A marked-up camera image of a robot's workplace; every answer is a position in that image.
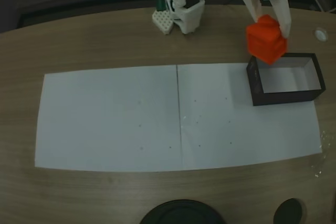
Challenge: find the round table cable hole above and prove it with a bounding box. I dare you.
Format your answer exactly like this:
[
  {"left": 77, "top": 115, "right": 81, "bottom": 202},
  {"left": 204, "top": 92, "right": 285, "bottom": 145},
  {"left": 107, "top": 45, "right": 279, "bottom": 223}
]
[{"left": 272, "top": 198, "right": 307, "bottom": 224}]

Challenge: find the white paper sheet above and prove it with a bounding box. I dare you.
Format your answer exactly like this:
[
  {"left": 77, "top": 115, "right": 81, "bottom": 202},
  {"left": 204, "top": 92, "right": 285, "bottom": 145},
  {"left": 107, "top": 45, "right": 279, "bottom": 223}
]
[
  {"left": 34, "top": 65, "right": 185, "bottom": 174},
  {"left": 176, "top": 62, "right": 323, "bottom": 171}
]

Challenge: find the black round stand base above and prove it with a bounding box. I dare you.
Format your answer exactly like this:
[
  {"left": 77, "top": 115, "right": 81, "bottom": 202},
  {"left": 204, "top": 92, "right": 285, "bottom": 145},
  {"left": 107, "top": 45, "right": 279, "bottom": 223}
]
[{"left": 139, "top": 199, "right": 224, "bottom": 224}]

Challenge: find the dark brown open box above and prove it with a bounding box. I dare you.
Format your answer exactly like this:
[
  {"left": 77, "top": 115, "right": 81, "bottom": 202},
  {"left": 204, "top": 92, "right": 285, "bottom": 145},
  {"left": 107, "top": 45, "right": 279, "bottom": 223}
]
[{"left": 246, "top": 52, "right": 327, "bottom": 107}]

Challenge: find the orange cube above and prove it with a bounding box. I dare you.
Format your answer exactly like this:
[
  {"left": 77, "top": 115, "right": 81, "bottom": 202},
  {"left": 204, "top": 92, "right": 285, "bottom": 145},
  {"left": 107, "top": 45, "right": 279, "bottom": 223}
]
[{"left": 246, "top": 14, "right": 289, "bottom": 66}]

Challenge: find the white round cap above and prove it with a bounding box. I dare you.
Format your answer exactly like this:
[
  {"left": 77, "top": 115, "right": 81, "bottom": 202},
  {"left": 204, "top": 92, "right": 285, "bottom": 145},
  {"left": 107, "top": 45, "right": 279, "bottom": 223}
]
[{"left": 314, "top": 27, "right": 328, "bottom": 42}]

